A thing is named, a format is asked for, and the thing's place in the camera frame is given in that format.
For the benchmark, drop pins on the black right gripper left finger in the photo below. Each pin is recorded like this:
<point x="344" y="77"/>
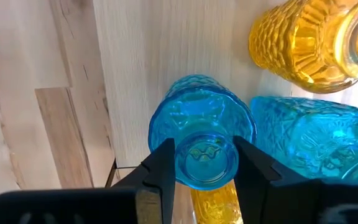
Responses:
<point x="157" y="174"/>

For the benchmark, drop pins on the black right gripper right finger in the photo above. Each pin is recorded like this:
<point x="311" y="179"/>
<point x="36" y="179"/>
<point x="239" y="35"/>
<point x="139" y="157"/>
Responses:
<point x="259" y="186"/>

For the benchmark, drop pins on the ribbed yellow glass jar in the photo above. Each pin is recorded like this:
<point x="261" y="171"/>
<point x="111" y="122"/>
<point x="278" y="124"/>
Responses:
<point x="216" y="205"/>

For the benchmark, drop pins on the blue diamond-pattern glass vase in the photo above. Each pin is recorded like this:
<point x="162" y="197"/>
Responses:
<point x="200" y="124"/>

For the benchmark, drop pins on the square blue glass vase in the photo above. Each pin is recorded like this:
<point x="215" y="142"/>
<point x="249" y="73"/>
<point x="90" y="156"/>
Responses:
<point x="315" y="133"/>

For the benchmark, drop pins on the round yellow glass vase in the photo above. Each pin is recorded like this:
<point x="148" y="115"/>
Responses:
<point x="291" y="40"/>

